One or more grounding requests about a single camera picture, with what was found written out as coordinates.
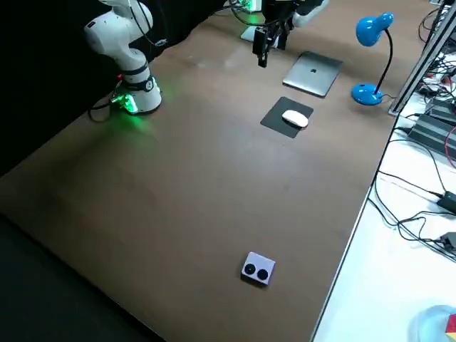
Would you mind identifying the lilac folded phone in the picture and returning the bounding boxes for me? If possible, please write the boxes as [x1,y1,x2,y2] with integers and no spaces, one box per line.
[239,251,277,288]

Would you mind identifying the blue desk lamp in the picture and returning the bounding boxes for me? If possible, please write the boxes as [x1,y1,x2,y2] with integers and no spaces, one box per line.
[350,11,395,107]

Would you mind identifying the translucent blue container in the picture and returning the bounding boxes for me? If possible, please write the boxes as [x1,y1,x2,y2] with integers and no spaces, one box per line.
[412,304,456,342]

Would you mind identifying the black mouse pad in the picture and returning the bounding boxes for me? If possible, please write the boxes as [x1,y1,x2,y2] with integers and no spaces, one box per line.
[259,95,315,140]

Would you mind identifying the black base cables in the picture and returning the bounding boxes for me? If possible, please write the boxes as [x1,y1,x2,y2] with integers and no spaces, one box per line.
[87,95,123,125]

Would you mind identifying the white computer mouse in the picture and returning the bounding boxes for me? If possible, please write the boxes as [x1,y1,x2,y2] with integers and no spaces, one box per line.
[281,109,310,128]

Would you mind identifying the ribbed dark metal box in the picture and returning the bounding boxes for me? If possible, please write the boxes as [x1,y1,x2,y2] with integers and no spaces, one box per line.
[406,113,456,160]

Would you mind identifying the black power adapter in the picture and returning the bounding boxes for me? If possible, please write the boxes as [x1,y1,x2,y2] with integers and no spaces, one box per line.
[435,190,456,212]
[437,231,456,257]

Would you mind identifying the grey laptop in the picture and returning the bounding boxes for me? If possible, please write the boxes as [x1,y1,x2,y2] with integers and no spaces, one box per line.
[281,51,344,99]

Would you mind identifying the aluminium camera post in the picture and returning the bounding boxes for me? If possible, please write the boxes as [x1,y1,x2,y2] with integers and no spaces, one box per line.
[388,6,456,117]

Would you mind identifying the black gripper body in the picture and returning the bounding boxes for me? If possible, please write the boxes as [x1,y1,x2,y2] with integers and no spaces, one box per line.
[261,0,299,32]

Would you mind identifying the black desk cable bundle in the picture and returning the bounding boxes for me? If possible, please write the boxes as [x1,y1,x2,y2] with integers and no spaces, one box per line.
[366,120,456,258]

